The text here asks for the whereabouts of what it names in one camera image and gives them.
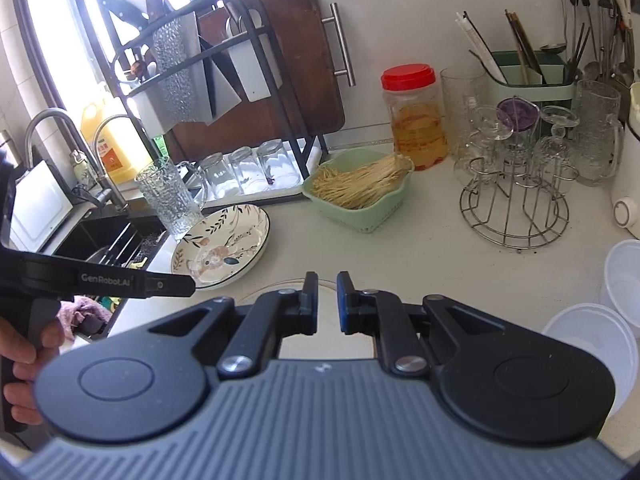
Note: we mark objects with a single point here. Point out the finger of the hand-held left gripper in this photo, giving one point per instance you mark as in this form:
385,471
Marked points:
170,286

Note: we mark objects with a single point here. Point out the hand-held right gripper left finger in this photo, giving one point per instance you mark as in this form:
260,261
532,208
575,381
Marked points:
312,305

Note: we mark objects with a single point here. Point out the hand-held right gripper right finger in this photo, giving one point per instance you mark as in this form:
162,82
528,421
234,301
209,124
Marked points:
343,307

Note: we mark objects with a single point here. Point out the white bowl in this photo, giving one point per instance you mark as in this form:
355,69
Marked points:
590,345
625,275

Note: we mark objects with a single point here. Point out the person's left hand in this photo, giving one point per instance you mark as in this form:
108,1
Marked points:
22,372

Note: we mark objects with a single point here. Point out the purple cloth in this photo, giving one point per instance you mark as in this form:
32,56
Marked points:
80,310

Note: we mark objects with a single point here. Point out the black sink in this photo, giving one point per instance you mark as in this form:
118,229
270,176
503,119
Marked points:
90,230

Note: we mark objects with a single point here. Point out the white plastic board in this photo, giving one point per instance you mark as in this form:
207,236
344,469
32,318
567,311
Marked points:
40,205

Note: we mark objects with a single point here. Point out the green plastic basket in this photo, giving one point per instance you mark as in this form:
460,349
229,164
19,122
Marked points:
360,220

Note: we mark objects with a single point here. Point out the textured glass mug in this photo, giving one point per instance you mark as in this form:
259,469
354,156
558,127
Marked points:
165,195

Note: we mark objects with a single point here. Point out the clear glass tumbler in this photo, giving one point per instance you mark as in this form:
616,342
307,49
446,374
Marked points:
247,170
277,162
217,175

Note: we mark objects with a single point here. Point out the dried noodle bundle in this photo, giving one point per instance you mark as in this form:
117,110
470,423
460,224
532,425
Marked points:
355,185

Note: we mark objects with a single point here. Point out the yellow oil bottle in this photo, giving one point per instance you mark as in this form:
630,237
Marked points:
115,150

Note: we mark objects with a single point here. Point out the row of upturned glasses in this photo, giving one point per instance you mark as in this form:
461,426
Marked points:
315,160

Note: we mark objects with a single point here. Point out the thin chrome faucet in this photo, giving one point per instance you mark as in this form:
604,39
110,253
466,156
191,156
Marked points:
115,119

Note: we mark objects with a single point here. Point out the red lid plastic jar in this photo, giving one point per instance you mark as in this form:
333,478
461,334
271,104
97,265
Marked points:
415,125

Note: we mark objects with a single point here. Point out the embossed steel knife holder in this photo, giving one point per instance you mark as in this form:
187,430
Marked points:
175,65

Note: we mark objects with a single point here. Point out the black dish rack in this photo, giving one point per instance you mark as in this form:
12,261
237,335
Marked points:
260,75

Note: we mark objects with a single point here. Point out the wooden cutting board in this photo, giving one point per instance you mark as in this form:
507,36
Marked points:
295,70

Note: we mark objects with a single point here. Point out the tall clear glass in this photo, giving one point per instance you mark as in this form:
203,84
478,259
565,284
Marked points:
460,100

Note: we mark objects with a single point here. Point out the green utensil holder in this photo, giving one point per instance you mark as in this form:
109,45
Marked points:
510,92

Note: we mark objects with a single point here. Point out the white chopstick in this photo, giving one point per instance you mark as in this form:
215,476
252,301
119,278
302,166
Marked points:
477,42

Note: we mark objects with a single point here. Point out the tall textured glass pitcher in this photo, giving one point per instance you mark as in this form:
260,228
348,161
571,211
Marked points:
595,130

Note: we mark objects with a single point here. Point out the white kitchen appliance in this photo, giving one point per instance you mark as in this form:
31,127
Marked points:
630,185

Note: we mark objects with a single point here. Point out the brown chopstick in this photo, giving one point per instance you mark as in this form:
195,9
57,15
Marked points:
522,42

